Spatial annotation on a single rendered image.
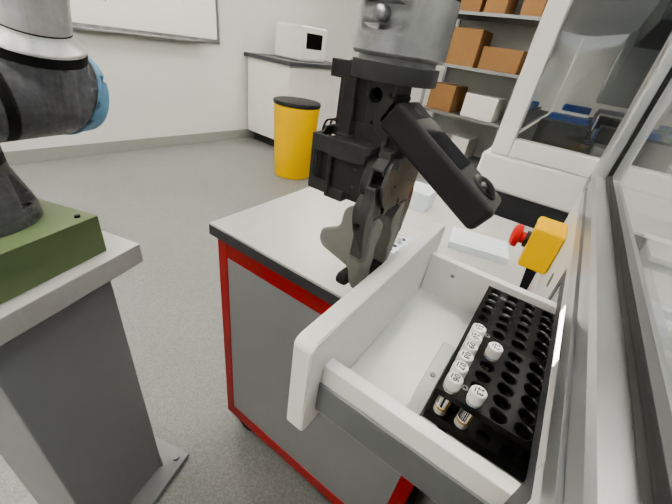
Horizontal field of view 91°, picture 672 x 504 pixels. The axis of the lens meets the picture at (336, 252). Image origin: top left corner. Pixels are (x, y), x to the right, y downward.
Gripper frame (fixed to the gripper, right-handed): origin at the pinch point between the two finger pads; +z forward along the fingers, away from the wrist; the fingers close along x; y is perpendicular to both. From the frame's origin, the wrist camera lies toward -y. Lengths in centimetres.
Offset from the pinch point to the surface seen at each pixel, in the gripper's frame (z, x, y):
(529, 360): 0.5, 0.4, -16.7
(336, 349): 0.8, 10.8, -3.0
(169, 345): 91, -17, 85
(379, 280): -2.3, 3.6, -2.5
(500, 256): 12.9, -43.9, -9.9
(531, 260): 4.8, -29.4, -14.7
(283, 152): 67, -192, 188
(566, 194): 5, -80, -17
